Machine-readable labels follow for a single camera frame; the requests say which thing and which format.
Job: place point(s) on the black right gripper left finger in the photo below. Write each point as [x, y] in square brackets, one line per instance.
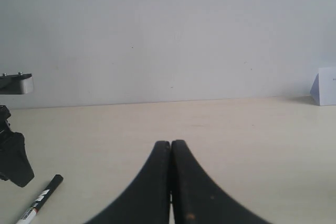
[147, 198]

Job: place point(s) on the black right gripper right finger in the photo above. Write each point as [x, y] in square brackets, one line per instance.
[196, 198]

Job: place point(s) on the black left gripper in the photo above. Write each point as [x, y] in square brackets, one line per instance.
[14, 162]

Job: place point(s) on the black and white whiteboard marker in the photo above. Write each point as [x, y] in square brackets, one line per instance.
[37, 204]

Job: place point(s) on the white folded paper card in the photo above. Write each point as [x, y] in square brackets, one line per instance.
[323, 87]

